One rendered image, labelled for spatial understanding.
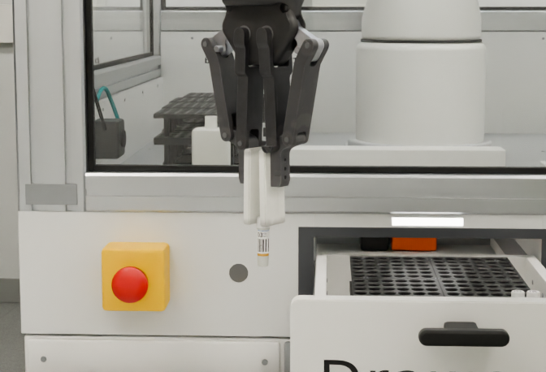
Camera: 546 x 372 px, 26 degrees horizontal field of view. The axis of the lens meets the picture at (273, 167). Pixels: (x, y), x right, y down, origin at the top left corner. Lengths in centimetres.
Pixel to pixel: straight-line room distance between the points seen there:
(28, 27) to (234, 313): 40
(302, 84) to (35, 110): 43
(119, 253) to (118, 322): 10
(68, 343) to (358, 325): 48
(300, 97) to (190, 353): 45
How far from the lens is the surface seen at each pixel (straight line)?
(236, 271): 136
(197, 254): 136
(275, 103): 106
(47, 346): 142
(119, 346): 140
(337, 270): 138
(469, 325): 102
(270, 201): 108
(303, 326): 103
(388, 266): 129
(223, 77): 110
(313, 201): 134
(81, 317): 140
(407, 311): 103
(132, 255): 133
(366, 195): 135
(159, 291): 133
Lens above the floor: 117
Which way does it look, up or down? 8 degrees down
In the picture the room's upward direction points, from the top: straight up
